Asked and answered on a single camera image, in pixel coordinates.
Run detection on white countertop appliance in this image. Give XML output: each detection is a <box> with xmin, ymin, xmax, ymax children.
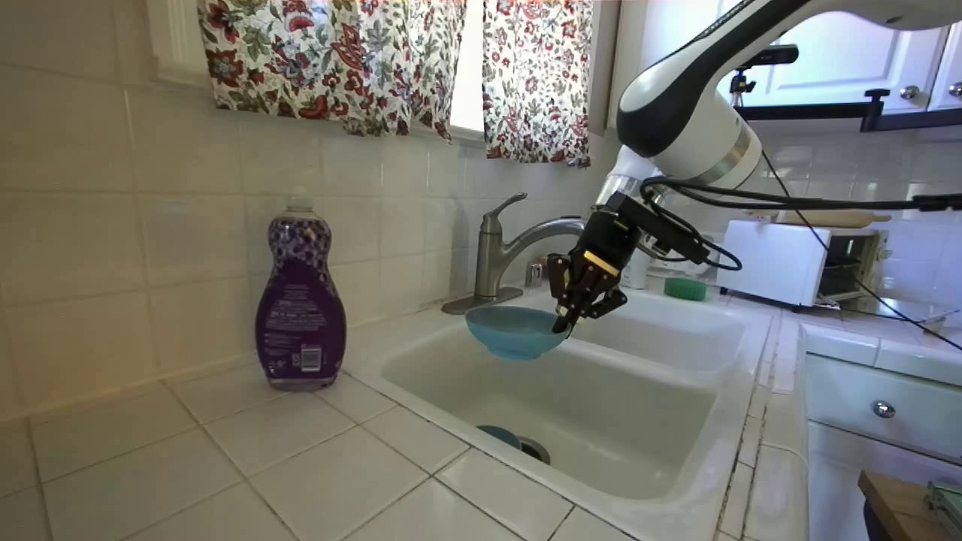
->
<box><xmin>717</xmin><ymin>217</ymin><xmax>887</xmax><ymax>316</ymax></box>

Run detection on purple dish soap bottle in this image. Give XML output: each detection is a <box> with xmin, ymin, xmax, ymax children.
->
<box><xmin>252</xmin><ymin>192</ymin><xmax>352</xmax><ymax>393</ymax></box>

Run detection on floral curtain panel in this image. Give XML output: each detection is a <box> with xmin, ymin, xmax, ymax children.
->
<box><xmin>477</xmin><ymin>0</ymin><xmax>602</xmax><ymax>168</ymax></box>
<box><xmin>195</xmin><ymin>0</ymin><xmax>471</xmax><ymax>140</ymax></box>

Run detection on blue plastic cup with handle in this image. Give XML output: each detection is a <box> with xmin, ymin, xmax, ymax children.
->
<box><xmin>475</xmin><ymin>420</ymin><xmax>557</xmax><ymax>468</ymax></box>

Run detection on white drawer front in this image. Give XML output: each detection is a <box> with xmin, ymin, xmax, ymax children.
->
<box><xmin>804</xmin><ymin>348</ymin><xmax>962</xmax><ymax>468</ymax></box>

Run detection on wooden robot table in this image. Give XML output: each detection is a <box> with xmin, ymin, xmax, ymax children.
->
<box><xmin>856</xmin><ymin>468</ymin><xmax>962</xmax><ymax>541</ymax></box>

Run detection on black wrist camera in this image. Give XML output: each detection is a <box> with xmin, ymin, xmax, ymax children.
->
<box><xmin>623</xmin><ymin>182</ymin><xmax>708</xmax><ymax>267</ymax></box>

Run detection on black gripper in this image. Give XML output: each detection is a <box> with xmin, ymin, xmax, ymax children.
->
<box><xmin>546</xmin><ymin>202</ymin><xmax>644</xmax><ymax>335</ymax></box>

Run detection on brushed metal faucet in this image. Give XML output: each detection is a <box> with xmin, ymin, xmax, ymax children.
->
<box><xmin>438</xmin><ymin>189</ymin><xmax>591</xmax><ymax>318</ymax></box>

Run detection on white double kitchen sink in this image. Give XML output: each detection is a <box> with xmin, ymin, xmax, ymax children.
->
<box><xmin>344</xmin><ymin>281</ymin><xmax>813</xmax><ymax>541</ymax></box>

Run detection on black cable bundle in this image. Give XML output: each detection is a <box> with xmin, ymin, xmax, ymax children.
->
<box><xmin>642</xmin><ymin>146</ymin><xmax>962</xmax><ymax>353</ymax></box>

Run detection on white upper cabinet doors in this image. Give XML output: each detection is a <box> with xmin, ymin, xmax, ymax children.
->
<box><xmin>730</xmin><ymin>5</ymin><xmax>962</xmax><ymax>114</ymax></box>

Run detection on blue plastic bowl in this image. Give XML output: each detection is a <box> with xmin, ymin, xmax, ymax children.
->
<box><xmin>462</xmin><ymin>303</ymin><xmax>577</xmax><ymax>365</ymax></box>

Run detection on wooden board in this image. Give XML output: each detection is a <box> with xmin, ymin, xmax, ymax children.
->
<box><xmin>766</xmin><ymin>202</ymin><xmax>893</xmax><ymax>230</ymax></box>

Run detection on green sponge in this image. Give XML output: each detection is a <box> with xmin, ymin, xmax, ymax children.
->
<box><xmin>661</xmin><ymin>274</ymin><xmax>713</xmax><ymax>303</ymax></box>

